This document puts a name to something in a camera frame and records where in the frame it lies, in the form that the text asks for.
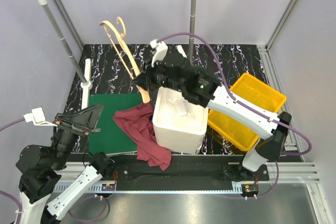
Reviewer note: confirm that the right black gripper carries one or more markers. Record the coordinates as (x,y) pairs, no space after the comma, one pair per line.
(146,80)

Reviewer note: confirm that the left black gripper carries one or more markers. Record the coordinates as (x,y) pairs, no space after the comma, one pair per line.
(87,117)

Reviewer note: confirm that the maroon tank top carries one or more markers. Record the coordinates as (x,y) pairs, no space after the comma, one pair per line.
(137,124)

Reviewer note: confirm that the beige wooden clothes hanger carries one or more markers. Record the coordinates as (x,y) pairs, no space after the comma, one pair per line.
(120,39)

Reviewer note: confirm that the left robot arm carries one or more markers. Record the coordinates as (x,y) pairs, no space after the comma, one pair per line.
(39,166)

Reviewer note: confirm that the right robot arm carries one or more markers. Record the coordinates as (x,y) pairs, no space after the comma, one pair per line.
(177,73)

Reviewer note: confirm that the green binder folder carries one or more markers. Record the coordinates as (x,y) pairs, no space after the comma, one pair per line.
(111,139)

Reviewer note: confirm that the dark green mug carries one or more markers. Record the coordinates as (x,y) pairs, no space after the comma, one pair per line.
(200,70)

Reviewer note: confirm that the white styrofoam box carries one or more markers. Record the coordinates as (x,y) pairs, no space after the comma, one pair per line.
(179,126)

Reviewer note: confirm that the yellow plastic bin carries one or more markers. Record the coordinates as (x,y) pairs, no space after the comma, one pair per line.
(241,126)

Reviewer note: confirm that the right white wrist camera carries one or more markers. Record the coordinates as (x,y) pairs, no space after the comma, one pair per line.
(159,51)

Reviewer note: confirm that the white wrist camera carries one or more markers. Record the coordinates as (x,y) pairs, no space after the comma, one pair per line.
(37,117)
(159,51)

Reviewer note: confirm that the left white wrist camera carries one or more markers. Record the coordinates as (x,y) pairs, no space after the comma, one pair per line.
(37,117)

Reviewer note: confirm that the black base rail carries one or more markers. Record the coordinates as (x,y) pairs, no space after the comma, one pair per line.
(204,174)

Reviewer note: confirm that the aluminium frame post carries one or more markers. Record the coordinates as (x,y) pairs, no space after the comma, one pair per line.
(281,23)

